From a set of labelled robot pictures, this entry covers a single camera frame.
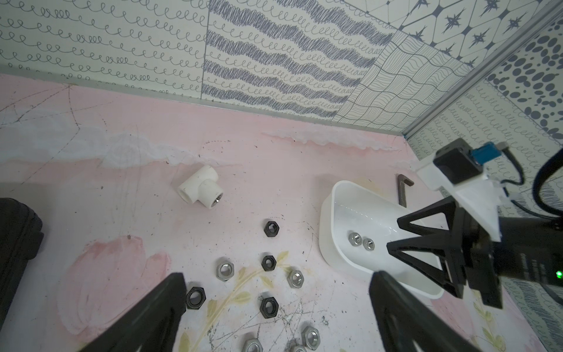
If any black nut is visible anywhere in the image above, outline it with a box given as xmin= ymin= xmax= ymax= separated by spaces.
xmin=260 ymin=297 xmax=279 ymax=319
xmin=261 ymin=255 xmax=277 ymax=271
xmin=186 ymin=286 xmax=206 ymax=310
xmin=263 ymin=221 xmax=280 ymax=238

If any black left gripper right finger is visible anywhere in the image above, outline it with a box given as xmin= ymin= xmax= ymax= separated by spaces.
xmin=369 ymin=271 xmax=478 ymax=351

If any black plastic tool case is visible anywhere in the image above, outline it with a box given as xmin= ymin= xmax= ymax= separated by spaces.
xmin=1 ymin=198 xmax=44 ymax=323

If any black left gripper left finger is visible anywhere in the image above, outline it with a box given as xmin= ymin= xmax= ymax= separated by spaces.
xmin=82 ymin=273 xmax=187 ymax=351

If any white pipe tee fitting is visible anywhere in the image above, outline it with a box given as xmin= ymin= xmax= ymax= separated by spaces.
xmin=177 ymin=165 xmax=224 ymax=209

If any dark hex allen key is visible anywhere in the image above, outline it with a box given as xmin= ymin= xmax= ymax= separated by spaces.
xmin=397 ymin=174 xmax=414 ymax=208

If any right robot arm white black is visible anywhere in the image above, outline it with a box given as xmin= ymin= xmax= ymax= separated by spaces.
xmin=386 ymin=139 xmax=562 ymax=308

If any white storage box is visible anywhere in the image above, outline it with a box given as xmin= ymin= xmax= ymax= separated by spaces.
xmin=319 ymin=180 xmax=444 ymax=299

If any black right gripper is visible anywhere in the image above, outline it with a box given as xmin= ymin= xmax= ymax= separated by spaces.
xmin=386 ymin=197 xmax=503 ymax=309

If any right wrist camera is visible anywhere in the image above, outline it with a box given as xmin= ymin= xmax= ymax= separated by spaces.
xmin=415 ymin=137 xmax=509 ymax=243

